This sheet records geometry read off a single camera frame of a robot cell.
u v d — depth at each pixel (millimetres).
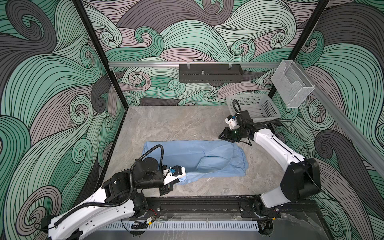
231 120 783
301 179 422
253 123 655
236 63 942
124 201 430
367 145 526
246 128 629
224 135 778
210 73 959
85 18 746
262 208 637
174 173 499
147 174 462
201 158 879
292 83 794
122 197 438
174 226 698
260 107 1188
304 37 811
